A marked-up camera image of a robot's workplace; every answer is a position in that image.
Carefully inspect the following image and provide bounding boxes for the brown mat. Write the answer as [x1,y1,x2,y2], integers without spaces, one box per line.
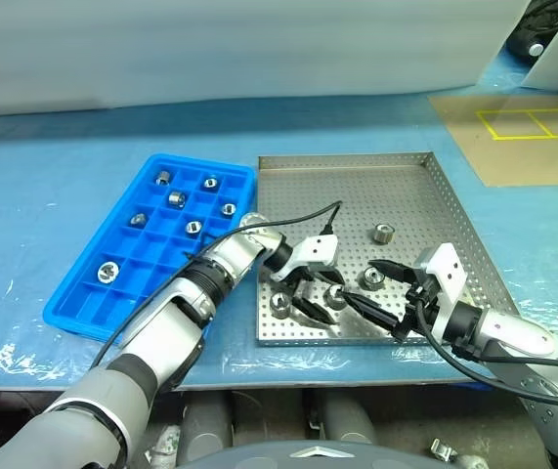
[427,93,558,188]

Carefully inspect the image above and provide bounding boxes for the large flanged metal roller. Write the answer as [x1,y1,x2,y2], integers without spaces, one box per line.
[95,261,121,285]

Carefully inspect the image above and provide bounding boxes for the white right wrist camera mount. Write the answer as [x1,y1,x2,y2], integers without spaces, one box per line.
[413,242,469,338]

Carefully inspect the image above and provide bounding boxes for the small metal clip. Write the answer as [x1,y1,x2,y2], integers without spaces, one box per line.
[427,438,458,463]

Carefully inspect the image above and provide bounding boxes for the black device with white disc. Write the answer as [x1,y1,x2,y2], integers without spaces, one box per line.
[506,0,558,63]

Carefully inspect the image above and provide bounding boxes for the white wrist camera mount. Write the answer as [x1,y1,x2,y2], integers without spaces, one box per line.
[283,234,339,284]
[413,242,469,338]

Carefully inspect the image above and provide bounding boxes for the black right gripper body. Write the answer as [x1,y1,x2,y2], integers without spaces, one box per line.
[392,279,439,339]

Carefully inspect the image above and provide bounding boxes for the yellow tape marking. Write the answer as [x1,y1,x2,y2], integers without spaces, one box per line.
[476,107,558,142]

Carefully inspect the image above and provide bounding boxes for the grey rounded cylinder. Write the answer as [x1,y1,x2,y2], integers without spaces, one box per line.
[179,390,234,460]
[321,390,378,442]

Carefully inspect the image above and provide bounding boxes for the white and green scrap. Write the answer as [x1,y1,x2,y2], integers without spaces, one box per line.
[147,423,183,466]

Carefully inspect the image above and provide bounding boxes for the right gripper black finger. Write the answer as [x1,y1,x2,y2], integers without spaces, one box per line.
[369,258,419,285]
[341,291,403,331]

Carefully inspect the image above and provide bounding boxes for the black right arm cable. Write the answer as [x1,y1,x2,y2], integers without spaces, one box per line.
[408,285,558,409]

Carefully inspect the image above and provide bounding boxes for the perforated steel tray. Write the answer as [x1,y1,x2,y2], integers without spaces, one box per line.
[256,150,522,347]

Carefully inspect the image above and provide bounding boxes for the blue plastic compartment tray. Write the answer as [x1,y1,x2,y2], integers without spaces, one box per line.
[42,152,259,343]

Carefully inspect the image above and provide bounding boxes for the dark grey robot torso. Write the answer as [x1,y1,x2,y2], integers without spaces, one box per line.
[175,438,455,469]

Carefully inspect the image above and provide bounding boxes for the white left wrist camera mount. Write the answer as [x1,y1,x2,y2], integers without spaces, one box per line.
[283,234,339,284]

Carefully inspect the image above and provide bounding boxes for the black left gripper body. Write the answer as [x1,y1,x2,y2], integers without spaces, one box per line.
[282,265,332,301]

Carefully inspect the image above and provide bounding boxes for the ribbed metal roller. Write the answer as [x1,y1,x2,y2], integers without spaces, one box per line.
[370,223,395,244]

